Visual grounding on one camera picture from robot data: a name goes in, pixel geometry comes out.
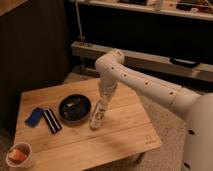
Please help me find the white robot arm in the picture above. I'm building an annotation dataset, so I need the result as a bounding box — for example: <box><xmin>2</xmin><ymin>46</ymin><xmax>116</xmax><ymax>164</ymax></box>
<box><xmin>95</xmin><ymin>49</ymin><xmax>213</xmax><ymax>171</ymax></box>

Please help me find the upper white shelf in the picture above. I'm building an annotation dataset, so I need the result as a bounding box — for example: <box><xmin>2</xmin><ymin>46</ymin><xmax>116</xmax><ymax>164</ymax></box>
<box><xmin>69</xmin><ymin>0</ymin><xmax>213</xmax><ymax>21</ymax></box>

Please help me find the black handle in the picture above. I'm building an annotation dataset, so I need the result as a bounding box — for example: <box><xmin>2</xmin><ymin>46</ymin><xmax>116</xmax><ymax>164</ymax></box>
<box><xmin>169</xmin><ymin>57</ymin><xmax>200</xmax><ymax>68</ymax></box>

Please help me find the vertical metal pole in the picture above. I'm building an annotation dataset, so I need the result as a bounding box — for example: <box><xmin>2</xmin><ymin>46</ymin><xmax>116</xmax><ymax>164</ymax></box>
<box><xmin>74</xmin><ymin>0</ymin><xmax>85</xmax><ymax>45</ymax></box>

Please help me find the black round bowl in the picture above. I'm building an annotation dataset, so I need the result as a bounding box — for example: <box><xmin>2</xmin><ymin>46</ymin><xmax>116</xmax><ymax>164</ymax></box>
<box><xmin>59</xmin><ymin>94</ymin><xmax>91</xmax><ymax>124</ymax></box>

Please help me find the wooden low table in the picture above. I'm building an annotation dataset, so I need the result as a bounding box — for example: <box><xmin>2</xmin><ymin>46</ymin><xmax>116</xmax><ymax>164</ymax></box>
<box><xmin>10</xmin><ymin>79</ymin><xmax>161</xmax><ymax>171</ymax></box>

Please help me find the black white striped box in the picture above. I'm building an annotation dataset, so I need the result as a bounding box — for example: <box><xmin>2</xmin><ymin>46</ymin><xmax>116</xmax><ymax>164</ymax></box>
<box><xmin>44</xmin><ymin>109</ymin><xmax>62</xmax><ymax>134</ymax></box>

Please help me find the white labelled plastic bottle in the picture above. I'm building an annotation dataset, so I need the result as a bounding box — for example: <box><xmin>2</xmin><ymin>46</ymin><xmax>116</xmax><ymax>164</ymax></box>
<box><xmin>89</xmin><ymin>98</ymin><xmax>108</xmax><ymax>129</ymax></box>

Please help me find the orange object in cup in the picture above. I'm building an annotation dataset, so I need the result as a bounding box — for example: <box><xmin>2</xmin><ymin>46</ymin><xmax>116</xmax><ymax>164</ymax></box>
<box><xmin>9</xmin><ymin>149</ymin><xmax>27</xmax><ymax>163</ymax></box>

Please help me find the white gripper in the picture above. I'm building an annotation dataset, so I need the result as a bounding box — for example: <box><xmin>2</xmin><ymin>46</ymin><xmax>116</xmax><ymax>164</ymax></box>
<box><xmin>98</xmin><ymin>80</ymin><xmax>117</xmax><ymax>108</ymax></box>

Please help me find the blue sponge block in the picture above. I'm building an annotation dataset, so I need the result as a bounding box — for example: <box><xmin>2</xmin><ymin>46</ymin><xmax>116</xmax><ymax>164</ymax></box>
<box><xmin>25</xmin><ymin>107</ymin><xmax>44</xmax><ymax>128</ymax></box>

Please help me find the grey metal shelf rail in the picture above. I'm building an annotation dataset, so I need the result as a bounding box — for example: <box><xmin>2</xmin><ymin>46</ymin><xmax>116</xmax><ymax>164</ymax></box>
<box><xmin>71</xmin><ymin>41</ymin><xmax>213</xmax><ymax>82</ymax></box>

